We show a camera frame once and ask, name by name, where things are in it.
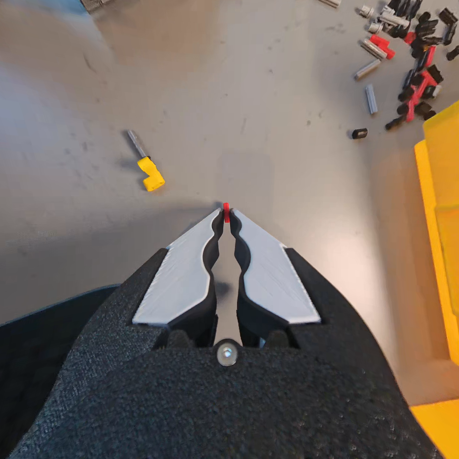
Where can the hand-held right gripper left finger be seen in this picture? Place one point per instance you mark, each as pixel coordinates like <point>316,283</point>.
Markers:
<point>176,287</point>

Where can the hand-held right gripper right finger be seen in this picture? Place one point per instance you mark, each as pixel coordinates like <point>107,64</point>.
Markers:
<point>280,283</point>

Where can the red brick pin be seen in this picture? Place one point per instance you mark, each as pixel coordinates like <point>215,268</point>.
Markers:
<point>226,210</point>

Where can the yellow brick piece grey axle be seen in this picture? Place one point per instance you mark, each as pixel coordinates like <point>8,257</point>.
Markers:
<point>152,176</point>

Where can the grey desk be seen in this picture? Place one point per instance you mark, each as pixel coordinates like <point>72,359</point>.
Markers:
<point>287,143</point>

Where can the pile of small brick parts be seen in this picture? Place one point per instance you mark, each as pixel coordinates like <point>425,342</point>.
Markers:
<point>382,44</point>

